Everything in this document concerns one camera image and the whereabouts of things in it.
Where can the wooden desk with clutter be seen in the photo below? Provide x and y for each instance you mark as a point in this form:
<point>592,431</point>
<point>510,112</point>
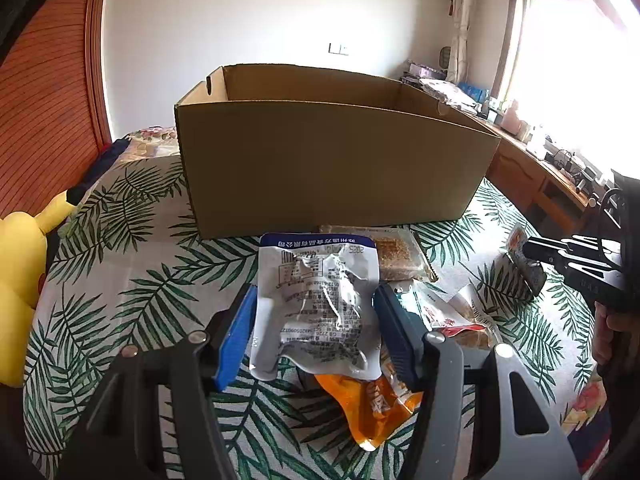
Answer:
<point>520,172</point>

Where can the silver blue snack packet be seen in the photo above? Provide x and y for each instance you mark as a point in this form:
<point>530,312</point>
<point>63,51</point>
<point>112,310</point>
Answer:
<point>315,305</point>

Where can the yellow plush toy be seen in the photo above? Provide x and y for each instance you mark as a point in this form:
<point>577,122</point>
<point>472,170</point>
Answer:
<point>20,270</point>

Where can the black electronic devices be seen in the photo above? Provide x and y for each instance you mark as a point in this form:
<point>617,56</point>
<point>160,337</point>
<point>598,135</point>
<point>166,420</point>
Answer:
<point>575,167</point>

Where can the brown cake packet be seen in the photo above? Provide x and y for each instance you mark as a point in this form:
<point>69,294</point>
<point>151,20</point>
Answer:
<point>400,257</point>

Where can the patterned curtain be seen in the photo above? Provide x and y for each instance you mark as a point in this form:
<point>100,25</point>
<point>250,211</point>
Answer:
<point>462,20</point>

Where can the orange snack packet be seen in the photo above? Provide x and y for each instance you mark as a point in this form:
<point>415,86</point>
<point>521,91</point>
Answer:
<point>370,410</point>

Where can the wooden framed window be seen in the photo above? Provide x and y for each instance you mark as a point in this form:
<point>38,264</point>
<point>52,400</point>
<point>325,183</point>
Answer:
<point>565,60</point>

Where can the person's right hand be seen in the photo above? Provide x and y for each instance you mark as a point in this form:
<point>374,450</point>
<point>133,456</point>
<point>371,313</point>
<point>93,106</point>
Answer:
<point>607,332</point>

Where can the brown cardboard box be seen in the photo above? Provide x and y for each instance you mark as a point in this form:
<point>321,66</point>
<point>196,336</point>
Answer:
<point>325,170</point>

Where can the leaf print bedsheet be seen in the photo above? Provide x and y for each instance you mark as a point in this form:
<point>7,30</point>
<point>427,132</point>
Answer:
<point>150,270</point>

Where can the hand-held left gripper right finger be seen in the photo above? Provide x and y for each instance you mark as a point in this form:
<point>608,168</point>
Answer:
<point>397,335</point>

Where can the blue box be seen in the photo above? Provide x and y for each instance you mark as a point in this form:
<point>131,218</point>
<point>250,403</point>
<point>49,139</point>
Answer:
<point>475,92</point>

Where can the pink box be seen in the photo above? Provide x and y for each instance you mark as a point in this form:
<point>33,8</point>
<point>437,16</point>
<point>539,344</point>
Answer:
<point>422,69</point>

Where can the clear plastic box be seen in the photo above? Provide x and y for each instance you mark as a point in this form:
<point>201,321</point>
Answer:
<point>536,141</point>

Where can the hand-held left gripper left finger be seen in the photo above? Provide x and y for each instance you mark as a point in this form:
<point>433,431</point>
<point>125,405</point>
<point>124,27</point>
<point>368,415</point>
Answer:
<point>232,340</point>

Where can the small clear snack packet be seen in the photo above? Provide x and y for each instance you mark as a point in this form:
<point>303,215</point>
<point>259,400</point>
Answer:
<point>516,241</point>

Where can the white wall switch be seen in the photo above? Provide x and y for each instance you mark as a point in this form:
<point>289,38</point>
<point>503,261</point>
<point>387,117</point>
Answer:
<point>338,49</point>

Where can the floral quilt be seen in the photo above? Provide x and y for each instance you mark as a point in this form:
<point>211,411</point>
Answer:
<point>150,142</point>

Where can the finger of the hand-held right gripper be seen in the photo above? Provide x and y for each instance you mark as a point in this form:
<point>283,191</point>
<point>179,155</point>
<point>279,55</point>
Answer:
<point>530,277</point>
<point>545,249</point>

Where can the stack of papers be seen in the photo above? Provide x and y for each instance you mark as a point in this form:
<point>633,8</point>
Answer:
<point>445,91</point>

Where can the dark blue sheet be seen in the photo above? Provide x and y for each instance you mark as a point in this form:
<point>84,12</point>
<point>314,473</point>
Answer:
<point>105,160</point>

